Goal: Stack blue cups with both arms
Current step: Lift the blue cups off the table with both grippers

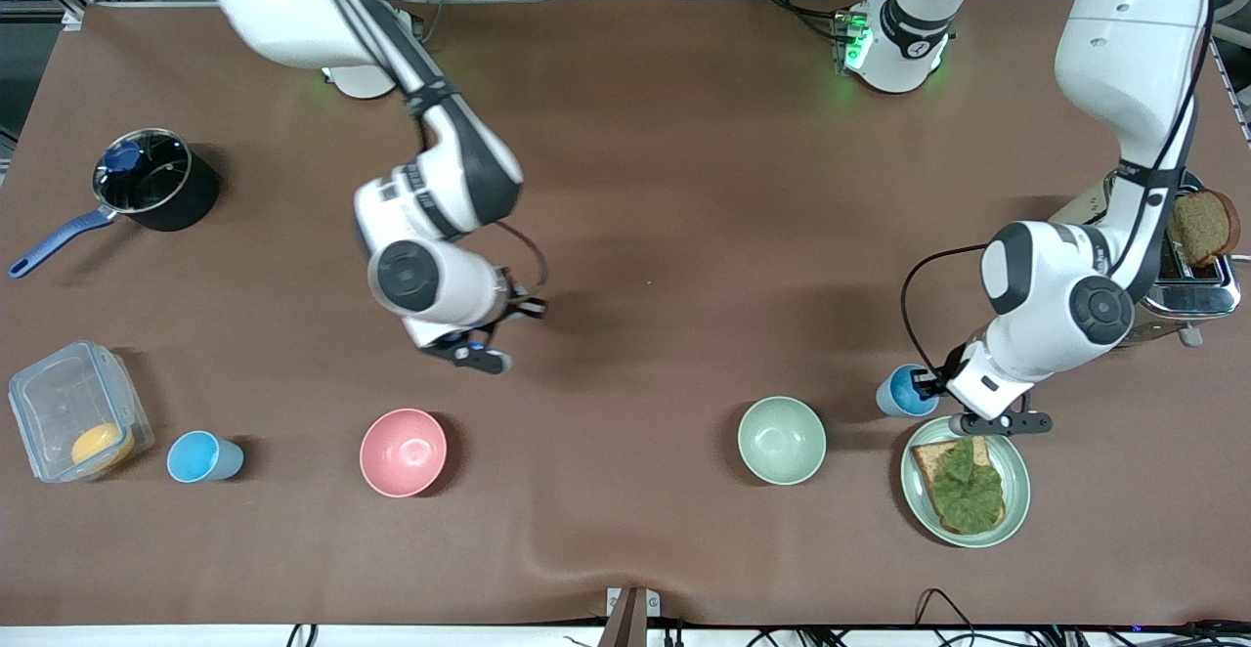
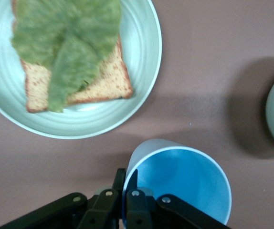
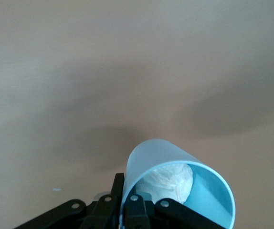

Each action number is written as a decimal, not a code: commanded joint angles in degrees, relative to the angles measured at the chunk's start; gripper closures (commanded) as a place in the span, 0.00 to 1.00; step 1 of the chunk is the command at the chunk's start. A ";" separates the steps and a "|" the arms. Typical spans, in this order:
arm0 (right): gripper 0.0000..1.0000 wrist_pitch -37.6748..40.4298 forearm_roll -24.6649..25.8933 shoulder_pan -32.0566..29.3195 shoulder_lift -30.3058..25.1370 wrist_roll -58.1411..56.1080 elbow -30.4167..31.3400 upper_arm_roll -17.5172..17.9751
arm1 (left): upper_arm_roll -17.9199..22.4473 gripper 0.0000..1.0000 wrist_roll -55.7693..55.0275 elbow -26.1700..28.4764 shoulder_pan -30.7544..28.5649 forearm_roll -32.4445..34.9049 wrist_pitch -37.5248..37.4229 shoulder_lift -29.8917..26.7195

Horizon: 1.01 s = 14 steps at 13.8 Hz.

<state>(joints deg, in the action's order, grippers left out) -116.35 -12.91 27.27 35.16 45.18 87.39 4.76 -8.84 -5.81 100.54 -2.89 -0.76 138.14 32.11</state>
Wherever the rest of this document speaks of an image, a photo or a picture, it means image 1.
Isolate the orange round food piece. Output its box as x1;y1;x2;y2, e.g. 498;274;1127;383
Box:
70;421;137;473

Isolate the brown toast slice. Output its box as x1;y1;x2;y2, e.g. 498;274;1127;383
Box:
911;435;1008;537

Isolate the black pot with blue handle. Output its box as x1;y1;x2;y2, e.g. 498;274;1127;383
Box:
8;128;222;280

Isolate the black looped floor cable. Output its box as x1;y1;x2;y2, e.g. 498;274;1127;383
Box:
913;587;980;630

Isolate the clear plastic food container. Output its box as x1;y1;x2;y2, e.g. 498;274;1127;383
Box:
8;340;156;484

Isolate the blue plastic cup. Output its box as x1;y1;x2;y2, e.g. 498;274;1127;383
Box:
876;364;941;419
166;430;246;484

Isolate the pink bowl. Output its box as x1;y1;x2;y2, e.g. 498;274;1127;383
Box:
359;409;450;498

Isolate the pale green bowl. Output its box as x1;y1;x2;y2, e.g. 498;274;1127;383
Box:
737;396;828;487

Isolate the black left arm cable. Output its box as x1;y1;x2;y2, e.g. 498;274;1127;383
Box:
900;0;1219;376

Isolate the beige and chrome toaster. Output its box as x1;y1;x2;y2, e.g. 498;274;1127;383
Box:
1051;166;1243;348

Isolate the aluminium frame rail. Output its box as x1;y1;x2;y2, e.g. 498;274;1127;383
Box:
1208;36;1251;146

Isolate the pale green round plate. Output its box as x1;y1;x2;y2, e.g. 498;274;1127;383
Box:
900;416;1032;549

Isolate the brown bread slice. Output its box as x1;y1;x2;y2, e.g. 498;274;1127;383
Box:
1168;189;1241;270

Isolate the green lettuce leaf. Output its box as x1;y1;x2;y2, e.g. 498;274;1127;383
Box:
928;437;1007;535

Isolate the metal table edge clamp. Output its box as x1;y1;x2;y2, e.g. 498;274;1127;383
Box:
604;585;662;647

